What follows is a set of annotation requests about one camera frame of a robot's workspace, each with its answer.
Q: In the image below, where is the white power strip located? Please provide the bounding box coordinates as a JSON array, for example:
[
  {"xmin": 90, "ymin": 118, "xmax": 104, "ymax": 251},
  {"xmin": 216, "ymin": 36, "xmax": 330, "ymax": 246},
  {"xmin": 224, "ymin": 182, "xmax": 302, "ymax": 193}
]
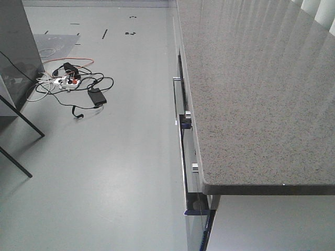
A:
[{"xmin": 53, "ymin": 76, "xmax": 81, "ymax": 89}]

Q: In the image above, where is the black laptop power brick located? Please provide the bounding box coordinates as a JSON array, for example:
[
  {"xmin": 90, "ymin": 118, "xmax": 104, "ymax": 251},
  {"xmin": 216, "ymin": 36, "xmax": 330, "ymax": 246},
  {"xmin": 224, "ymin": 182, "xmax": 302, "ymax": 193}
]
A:
[{"xmin": 87, "ymin": 88, "xmax": 107, "ymax": 106}]

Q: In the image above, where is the dark grey cabinet panel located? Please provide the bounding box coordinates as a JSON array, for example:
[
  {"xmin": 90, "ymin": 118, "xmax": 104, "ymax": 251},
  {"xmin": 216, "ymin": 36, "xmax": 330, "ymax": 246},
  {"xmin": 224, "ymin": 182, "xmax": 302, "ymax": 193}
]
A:
[{"xmin": 1, "ymin": 1, "xmax": 43, "ymax": 110}]

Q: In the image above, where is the black power cable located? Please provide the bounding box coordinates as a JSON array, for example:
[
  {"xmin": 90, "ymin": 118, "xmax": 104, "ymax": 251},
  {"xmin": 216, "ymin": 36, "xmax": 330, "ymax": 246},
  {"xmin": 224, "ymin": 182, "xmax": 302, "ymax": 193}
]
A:
[{"xmin": 36, "ymin": 73, "xmax": 115, "ymax": 119}]

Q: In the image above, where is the grey floor mat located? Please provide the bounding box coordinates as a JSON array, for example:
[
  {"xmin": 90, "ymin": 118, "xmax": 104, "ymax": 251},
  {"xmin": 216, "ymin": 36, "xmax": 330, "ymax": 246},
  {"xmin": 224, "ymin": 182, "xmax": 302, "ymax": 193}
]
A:
[{"xmin": 33, "ymin": 34, "xmax": 80, "ymax": 61}]

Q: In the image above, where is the chrome round knob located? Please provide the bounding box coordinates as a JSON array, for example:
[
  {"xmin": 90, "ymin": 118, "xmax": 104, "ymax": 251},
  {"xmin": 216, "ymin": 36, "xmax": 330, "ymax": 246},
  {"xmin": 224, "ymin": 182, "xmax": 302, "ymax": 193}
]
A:
[
  {"xmin": 192, "ymin": 163, "xmax": 199, "ymax": 173},
  {"xmin": 184, "ymin": 111, "xmax": 192, "ymax": 120}
]

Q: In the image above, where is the chrome drawer handle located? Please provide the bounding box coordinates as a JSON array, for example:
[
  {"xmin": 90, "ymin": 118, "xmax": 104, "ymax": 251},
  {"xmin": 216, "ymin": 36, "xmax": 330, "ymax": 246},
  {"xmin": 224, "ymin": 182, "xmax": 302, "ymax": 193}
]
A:
[{"xmin": 172, "ymin": 76, "xmax": 181, "ymax": 125}]

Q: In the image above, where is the white cable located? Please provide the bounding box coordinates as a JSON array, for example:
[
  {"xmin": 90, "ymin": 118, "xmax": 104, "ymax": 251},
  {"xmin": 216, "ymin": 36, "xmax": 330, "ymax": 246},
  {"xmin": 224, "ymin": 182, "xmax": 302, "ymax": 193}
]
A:
[{"xmin": 26, "ymin": 72, "xmax": 56, "ymax": 102}]

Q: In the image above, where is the grey stone kitchen counter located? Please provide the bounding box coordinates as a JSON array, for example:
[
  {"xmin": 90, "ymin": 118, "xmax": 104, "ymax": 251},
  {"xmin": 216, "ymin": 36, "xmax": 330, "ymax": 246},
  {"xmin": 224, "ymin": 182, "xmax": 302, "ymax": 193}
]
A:
[{"xmin": 172, "ymin": 0, "xmax": 335, "ymax": 251}]

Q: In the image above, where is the orange cable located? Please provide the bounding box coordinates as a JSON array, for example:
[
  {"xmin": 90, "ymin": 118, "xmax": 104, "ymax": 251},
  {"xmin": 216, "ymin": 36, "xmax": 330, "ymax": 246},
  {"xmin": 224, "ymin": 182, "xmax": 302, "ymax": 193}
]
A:
[{"xmin": 42, "ymin": 58, "xmax": 95, "ymax": 69}]

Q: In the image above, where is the chrome round knob lower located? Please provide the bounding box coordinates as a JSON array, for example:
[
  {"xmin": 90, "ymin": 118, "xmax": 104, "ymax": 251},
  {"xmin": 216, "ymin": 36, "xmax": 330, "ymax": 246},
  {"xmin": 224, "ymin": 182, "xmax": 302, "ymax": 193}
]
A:
[{"xmin": 192, "ymin": 163, "xmax": 199, "ymax": 173}]

